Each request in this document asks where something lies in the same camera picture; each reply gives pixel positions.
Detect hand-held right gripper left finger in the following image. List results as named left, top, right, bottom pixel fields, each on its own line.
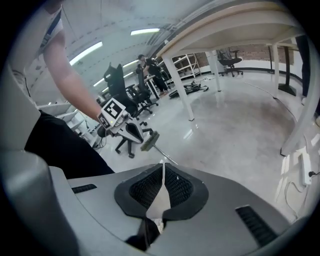
left=114, top=162, right=165, bottom=218

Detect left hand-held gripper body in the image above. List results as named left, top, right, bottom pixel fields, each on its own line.
left=96, top=97, right=145, bottom=145

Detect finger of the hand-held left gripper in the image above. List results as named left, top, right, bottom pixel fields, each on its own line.
left=125, top=122, right=142, bottom=144
left=130, top=122, right=145, bottom=144

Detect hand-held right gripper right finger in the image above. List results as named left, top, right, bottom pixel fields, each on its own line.
left=161, top=162, right=210, bottom=222

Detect broom with metal handle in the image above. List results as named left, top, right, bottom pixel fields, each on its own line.
left=140, top=131, right=179, bottom=166

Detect person's left forearm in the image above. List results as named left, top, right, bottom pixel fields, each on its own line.
left=49, top=54, right=105, bottom=123

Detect glossy grey floor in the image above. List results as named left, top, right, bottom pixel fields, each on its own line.
left=94, top=71, right=320, bottom=226

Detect black high-back office chair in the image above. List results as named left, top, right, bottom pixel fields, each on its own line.
left=98, top=63, right=155, bottom=159

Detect black slim office chair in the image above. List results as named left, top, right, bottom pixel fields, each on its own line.
left=129, top=66, right=160, bottom=115

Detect small white desk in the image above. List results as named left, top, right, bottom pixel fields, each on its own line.
left=144, top=75, right=161, bottom=100

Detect person's black trousers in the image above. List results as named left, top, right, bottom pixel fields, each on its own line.
left=24, top=109, right=116, bottom=180

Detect white shelving rack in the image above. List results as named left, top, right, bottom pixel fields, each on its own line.
left=171, top=52, right=202, bottom=81

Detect person's white shirt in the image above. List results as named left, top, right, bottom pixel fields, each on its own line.
left=0, top=0, right=66, bottom=151

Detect black mesh office chair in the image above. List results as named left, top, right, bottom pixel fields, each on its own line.
left=215, top=47, right=244, bottom=78

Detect white power strip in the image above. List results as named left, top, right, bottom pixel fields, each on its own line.
left=298, top=152, right=313, bottom=186

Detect large white desk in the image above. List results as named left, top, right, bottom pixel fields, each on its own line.
left=155, top=0, right=320, bottom=157

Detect black cable pile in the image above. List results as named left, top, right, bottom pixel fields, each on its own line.
left=168, top=83, right=210, bottom=99

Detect black pedestal table stand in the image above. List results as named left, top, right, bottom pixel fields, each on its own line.
left=265, top=42, right=300, bottom=97

